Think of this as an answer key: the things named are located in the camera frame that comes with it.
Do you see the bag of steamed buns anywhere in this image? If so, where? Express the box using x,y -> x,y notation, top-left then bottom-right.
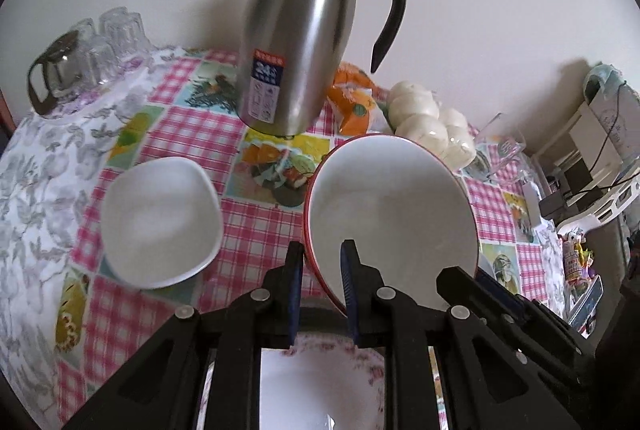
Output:
387,80 -> 478,171

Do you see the pink checkered tablecloth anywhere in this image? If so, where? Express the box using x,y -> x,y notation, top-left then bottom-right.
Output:
55,47 -> 566,430

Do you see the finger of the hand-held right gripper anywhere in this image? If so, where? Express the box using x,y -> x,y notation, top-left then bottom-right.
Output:
435,266 -> 482,311
472,269 -> 601,391

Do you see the white charger block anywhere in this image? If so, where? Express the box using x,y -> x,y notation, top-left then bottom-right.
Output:
522,180 -> 543,231

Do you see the black cable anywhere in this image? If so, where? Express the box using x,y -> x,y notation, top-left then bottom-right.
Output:
585,80 -> 640,201

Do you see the clear glass mug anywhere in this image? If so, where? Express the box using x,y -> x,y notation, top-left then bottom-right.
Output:
465,112 -> 526,183

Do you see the black power adapter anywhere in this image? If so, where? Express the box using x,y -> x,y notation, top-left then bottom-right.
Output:
540,192 -> 566,216

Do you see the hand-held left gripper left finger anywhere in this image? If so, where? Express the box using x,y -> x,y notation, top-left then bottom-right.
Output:
62,240 -> 306,430

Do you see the floral rim round plate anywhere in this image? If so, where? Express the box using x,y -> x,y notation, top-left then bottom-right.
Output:
197,332 -> 396,430

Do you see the pale patterned cloth bundle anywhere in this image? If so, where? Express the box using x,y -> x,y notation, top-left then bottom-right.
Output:
582,62 -> 640,151

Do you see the white square bowl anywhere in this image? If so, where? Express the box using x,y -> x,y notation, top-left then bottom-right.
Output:
101,156 -> 224,289

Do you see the strawberry print bowl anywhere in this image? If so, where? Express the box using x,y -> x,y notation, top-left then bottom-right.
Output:
302,134 -> 481,318

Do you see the glass teapot with black handle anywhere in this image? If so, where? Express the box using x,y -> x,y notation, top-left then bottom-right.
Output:
26,30 -> 101,116

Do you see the clear drinking glass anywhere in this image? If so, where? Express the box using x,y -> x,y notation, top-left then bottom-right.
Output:
70,17 -> 97,43
85,37 -> 121,86
120,10 -> 148,61
99,7 -> 132,56

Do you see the stainless steel thermos jug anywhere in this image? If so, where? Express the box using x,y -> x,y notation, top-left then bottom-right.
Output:
235,0 -> 407,137

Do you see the grey floral cloth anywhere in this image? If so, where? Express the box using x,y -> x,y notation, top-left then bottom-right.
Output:
0,45 -> 201,430

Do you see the orange printed bag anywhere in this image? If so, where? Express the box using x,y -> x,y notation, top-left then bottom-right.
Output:
327,65 -> 386,138

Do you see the colourful snack packet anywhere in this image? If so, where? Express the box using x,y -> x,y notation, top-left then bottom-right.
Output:
562,232 -> 598,283

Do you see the blue shiny packet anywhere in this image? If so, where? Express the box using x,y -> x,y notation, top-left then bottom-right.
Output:
567,275 -> 608,338

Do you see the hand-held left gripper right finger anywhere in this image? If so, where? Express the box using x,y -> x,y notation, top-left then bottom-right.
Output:
339,239 -> 561,430

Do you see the white plastic basket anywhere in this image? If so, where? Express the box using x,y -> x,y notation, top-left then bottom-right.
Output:
530,100 -> 640,236

